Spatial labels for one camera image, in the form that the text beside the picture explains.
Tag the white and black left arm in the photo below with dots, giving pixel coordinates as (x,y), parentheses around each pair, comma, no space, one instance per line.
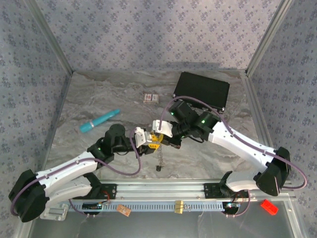
(67,168)

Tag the teal plastic tube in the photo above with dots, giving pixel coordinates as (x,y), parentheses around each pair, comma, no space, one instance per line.
(99,121)

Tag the black hard case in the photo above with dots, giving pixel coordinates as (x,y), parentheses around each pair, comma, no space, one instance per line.
(203,89)

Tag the small red white matchbox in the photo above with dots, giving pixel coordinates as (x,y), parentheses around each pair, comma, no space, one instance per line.
(151,98)

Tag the tan binder clip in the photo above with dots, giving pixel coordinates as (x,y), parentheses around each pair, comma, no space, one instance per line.
(178,207)

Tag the small circuit board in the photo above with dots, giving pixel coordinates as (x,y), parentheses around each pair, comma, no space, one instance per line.
(92,205)
(232,205)

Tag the red plastic block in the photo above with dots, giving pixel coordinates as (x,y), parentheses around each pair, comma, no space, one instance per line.
(269,207)

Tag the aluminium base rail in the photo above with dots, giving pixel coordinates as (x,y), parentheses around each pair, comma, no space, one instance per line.
(161,189)

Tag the aluminium side rail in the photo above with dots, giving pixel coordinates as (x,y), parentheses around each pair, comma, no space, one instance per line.
(257,111)
(56,124)

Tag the aluminium frame post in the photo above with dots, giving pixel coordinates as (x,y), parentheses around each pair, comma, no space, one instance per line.
(53,39)
(267,37)

